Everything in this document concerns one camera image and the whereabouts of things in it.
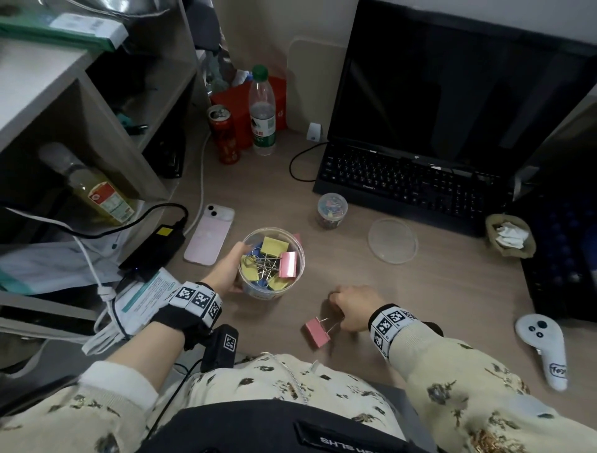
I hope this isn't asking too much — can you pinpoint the white teal tissue pack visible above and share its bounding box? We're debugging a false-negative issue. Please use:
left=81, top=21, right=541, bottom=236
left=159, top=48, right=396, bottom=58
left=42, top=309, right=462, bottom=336
left=114, top=266, right=181, bottom=335

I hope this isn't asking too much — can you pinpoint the large clear plastic jar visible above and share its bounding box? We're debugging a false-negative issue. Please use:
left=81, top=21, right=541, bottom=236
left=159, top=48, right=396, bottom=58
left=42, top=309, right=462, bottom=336
left=236, top=227, right=307, bottom=301

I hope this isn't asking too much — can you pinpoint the small clear plastic jar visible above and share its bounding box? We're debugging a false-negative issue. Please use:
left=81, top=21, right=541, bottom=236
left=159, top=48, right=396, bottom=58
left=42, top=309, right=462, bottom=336
left=317, top=192, right=349, bottom=230

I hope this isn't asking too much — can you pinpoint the white bundled cable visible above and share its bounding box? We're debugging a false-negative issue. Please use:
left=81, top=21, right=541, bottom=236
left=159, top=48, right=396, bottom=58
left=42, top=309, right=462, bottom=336
left=4, top=207, right=127, bottom=357

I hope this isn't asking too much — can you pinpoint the dark fabric bag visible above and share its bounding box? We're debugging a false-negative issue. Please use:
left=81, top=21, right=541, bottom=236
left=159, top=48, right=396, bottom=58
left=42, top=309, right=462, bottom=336
left=183, top=0, right=221, bottom=52

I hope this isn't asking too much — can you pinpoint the white charging cable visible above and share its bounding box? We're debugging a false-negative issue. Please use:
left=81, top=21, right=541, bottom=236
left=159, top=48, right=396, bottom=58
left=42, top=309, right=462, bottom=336
left=183, top=132, right=211, bottom=236

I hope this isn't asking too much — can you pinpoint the person's left forearm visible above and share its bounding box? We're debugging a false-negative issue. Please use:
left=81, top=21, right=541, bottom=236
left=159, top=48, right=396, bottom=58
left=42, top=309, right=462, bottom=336
left=0, top=322, right=187, bottom=453

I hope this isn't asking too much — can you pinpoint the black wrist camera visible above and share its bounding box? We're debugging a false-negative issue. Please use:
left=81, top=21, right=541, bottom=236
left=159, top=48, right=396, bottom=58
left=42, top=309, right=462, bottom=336
left=200, top=324, right=240, bottom=373

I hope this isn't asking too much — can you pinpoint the crumpled white tissue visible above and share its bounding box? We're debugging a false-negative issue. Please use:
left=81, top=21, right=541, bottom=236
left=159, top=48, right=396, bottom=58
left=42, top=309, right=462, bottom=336
left=494, top=222, right=530, bottom=250

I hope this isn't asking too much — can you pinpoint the black power adapter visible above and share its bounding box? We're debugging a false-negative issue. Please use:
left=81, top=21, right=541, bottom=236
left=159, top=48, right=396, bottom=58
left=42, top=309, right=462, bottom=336
left=119, top=223, right=187, bottom=282

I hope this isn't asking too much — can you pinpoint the person's black garment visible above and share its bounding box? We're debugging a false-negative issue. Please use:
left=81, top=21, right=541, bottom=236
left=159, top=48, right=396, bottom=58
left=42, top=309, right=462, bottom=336
left=139, top=399, right=439, bottom=453

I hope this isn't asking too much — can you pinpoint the grey shelf unit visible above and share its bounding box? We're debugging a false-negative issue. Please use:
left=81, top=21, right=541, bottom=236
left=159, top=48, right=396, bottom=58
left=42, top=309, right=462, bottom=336
left=0, top=0, right=211, bottom=342

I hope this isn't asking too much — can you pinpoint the pile of large binder clips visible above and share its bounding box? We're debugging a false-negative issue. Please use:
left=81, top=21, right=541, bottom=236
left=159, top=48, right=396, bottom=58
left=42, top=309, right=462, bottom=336
left=239, top=235, right=299, bottom=292

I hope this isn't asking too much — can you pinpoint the yellow juice bottle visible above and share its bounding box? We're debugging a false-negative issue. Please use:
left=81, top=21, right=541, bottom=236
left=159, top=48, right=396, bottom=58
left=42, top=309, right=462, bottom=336
left=37, top=142, right=137, bottom=228

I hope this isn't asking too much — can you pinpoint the black electronic device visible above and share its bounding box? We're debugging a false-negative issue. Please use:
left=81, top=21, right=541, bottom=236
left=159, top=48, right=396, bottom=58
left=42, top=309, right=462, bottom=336
left=143, top=129, right=187, bottom=180

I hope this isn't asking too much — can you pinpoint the yellow large binder clip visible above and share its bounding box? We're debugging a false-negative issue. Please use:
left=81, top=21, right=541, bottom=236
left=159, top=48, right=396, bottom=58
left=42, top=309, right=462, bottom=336
left=260, top=236, right=288, bottom=257

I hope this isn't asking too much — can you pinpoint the black keyboard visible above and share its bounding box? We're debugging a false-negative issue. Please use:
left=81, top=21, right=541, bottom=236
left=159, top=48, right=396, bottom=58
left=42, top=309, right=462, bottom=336
left=312, top=141, right=516, bottom=238

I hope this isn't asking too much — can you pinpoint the green white box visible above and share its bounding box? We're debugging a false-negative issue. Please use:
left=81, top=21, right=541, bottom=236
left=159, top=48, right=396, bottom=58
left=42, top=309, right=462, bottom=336
left=0, top=11, right=129, bottom=52

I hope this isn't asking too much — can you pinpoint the white handheld controller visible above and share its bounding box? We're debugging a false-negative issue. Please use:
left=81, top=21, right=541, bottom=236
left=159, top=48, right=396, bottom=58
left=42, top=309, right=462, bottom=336
left=514, top=314, right=569, bottom=392

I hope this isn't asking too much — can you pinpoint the pile of small binder clips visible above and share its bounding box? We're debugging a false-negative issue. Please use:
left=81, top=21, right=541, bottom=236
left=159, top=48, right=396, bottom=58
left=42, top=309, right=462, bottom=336
left=320, top=197, right=347, bottom=228

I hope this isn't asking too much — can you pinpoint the person's right hand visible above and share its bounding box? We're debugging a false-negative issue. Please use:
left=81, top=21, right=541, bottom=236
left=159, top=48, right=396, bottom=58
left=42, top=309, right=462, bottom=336
left=328, top=285, right=391, bottom=334

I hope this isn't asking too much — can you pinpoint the red cardboard box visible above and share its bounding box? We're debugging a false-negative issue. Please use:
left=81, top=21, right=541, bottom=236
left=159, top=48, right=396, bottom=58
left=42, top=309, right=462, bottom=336
left=210, top=76, right=289, bottom=150

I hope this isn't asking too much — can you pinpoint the person's right forearm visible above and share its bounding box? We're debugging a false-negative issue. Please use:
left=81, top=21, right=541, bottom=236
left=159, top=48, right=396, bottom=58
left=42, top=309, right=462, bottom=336
left=389, top=322, right=597, bottom=453

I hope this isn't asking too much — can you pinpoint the teal small gadget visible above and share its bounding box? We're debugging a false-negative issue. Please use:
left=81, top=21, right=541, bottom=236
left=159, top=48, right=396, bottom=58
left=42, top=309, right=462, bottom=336
left=115, top=111, right=149, bottom=136

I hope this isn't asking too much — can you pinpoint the person's left hand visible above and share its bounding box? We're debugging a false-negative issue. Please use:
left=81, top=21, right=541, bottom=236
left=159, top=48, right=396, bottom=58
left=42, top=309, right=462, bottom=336
left=200, top=241, right=251, bottom=296

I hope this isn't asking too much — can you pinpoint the black keyboard cable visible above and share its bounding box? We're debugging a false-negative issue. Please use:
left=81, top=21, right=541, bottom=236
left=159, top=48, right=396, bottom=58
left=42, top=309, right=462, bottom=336
left=289, top=141, right=330, bottom=184

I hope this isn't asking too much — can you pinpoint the black power cable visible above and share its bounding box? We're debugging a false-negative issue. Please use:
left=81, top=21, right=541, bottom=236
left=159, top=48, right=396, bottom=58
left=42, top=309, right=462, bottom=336
left=0, top=202, right=190, bottom=240

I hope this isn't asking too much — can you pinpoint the brown paper cup with tissue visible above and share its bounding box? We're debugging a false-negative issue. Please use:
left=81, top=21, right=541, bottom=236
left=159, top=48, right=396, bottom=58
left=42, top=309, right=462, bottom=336
left=484, top=213, right=537, bottom=259

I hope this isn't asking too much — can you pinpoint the crumpled clear plastic wrap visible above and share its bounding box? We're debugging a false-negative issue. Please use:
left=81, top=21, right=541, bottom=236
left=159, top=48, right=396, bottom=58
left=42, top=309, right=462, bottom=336
left=204, top=51, right=254, bottom=96

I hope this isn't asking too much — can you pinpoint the black computer monitor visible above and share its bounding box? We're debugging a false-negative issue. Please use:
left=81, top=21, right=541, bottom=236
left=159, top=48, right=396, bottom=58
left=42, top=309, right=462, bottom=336
left=326, top=0, right=597, bottom=177

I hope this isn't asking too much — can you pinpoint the thin black camera cable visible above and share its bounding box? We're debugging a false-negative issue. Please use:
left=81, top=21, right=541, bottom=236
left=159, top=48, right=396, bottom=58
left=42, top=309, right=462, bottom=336
left=139, top=362, right=206, bottom=442

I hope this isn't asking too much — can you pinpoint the pink large binder clip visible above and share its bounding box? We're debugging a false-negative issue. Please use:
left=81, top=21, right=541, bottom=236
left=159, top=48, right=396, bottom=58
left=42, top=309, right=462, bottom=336
left=279, top=251, right=299, bottom=280
left=304, top=315, right=344, bottom=350

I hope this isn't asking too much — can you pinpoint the pink smartphone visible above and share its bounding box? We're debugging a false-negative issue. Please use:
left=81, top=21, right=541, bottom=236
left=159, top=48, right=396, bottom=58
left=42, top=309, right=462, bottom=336
left=183, top=203, right=236, bottom=267

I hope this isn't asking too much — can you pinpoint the clear water bottle green cap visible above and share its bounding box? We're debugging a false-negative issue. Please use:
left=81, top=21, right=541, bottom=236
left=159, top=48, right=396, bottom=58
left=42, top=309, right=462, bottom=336
left=248, top=64, right=278, bottom=157

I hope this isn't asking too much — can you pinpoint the large clear plastic lid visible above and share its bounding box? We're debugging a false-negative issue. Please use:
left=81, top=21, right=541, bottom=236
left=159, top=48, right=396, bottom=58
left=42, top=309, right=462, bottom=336
left=367, top=217, right=420, bottom=266

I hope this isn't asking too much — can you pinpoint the person's floral cream jacket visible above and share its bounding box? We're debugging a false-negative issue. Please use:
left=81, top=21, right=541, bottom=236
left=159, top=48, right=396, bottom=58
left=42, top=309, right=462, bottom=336
left=149, top=353, right=407, bottom=442

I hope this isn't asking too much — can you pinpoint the black plastic crate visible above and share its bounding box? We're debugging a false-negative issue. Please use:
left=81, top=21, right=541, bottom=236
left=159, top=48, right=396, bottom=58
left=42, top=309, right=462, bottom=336
left=506, top=172, right=597, bottom=323

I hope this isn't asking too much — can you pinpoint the red drink can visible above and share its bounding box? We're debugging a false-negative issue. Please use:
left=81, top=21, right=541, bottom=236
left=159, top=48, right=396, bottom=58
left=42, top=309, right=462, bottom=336
left=206, top=104, right=243, bottom=166

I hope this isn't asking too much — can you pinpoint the black chair base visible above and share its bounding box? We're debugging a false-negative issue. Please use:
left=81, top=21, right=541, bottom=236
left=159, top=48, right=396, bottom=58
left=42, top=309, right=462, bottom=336
left=0, top=335, right=81, bottom=417

